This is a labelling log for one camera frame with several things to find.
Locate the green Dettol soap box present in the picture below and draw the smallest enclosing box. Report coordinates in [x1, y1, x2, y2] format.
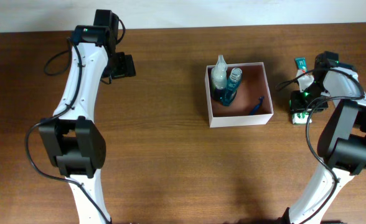
[292, 112, 309, 124]

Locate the blue disposable razor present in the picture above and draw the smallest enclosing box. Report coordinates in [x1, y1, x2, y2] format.
[249, 96, 265, 116]

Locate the teal mouthwash bottle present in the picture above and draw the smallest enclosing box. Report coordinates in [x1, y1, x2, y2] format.
[221, 67, 243, 106]

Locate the foam soap pump bottle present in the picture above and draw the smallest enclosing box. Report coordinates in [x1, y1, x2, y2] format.
[210, 55, 228, 101]

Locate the red green toothpaste tube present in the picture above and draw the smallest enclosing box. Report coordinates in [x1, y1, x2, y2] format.
[294, 57, 307, 72]

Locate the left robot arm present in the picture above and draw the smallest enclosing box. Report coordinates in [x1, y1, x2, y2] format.
[35, 9, 136, 223]

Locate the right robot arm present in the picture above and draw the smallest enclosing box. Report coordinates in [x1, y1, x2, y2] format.
[277, 51, 366, 223]

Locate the pink cardboard box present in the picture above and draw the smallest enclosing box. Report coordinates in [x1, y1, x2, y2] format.
[204, 62, 274, 128]

